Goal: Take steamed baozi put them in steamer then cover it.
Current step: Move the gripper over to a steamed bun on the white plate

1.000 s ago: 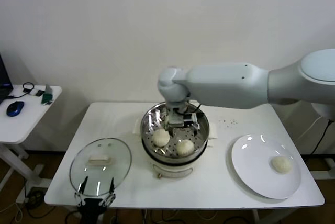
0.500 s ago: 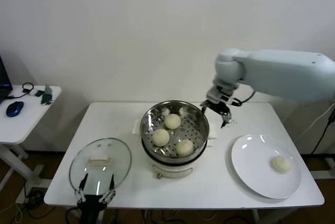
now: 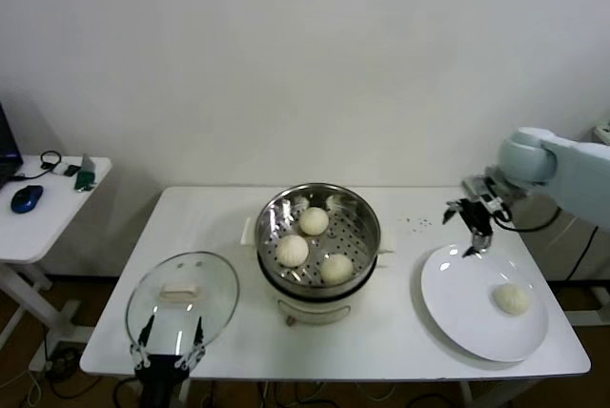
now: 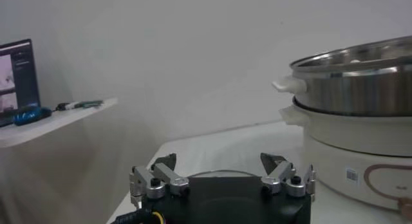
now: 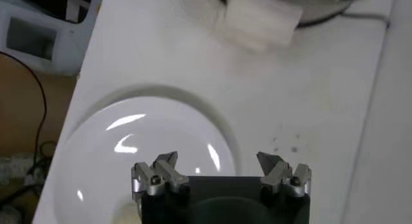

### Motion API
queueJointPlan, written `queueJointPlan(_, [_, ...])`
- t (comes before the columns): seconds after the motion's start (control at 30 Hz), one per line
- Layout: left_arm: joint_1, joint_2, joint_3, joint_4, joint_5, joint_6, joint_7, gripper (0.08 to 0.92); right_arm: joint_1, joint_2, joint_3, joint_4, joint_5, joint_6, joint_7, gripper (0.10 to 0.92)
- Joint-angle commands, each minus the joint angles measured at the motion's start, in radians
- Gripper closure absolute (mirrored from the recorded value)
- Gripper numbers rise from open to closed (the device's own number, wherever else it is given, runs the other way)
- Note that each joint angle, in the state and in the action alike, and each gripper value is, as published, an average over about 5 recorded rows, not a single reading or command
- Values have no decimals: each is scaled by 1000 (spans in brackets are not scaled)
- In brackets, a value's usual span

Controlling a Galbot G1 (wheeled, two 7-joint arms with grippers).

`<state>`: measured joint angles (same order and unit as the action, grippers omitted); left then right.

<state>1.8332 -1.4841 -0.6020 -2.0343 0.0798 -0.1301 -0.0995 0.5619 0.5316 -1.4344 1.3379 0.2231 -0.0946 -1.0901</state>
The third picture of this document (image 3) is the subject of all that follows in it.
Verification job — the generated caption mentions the green circuit board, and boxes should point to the green circuit board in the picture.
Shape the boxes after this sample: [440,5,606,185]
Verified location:
[73,154,99,194]

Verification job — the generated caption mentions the white side table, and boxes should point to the white side table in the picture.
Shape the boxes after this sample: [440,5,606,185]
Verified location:
[0,154,113,374]

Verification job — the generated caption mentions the perforated steel steamer basket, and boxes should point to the perforated steel steamer basket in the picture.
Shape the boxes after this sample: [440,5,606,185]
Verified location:
[253,182,382,289]

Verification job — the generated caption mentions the floor power strip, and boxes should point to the floor power strip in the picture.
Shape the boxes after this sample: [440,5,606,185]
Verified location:
[45,348,81,374]

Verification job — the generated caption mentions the large white plate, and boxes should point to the large white plate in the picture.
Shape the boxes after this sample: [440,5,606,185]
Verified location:
[419,244,550,364]

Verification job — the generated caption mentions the glass lid with cream handle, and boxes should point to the glass lid with cream handle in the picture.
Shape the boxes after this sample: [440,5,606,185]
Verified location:
[125,250,240,351]

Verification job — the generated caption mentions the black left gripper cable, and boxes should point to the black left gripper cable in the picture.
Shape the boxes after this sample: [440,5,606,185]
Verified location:
[116,376,144,408]

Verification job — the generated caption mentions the blue computer mouse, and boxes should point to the blue computer mouse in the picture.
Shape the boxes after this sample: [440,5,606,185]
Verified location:
[10,185,44,214]

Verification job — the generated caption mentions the white steamed baozi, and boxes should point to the white steamed baozi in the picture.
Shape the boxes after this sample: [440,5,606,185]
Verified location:
[492,282,531,317]
[297,206,330,237]
[318,254,355,285]
[275,235,310,267]

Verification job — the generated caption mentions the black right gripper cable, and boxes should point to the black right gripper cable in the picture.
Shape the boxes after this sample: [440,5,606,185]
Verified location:
[493,206,564,234]

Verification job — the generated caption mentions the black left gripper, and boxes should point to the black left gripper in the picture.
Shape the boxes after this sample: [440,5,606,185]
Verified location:
[131,315,207,408]

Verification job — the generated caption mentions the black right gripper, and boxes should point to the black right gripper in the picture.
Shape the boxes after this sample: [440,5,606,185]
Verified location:
[441,197,498,259]

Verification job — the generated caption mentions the black laptop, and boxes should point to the black laptop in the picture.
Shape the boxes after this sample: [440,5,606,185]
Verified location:
[0,103,24,190]

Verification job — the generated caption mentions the scattered dark crumbs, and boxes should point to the scattered dark crumbs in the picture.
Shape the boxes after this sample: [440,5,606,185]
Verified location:
[397,215,434,234]

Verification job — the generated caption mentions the cream electric cooker base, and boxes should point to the cream electric cooker base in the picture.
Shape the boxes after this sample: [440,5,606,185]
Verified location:
[239,216,397,328]

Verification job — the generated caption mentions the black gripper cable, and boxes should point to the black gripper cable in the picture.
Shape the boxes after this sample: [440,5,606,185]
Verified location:
[116,376,144,408]
[493,206,564,234]

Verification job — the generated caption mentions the grey cabinet with white top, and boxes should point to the grey cabinet with white top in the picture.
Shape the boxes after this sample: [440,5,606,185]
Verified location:
[564,124,610,328]

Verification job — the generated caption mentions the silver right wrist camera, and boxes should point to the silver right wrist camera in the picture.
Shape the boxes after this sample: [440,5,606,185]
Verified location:
[460,173,507,212]

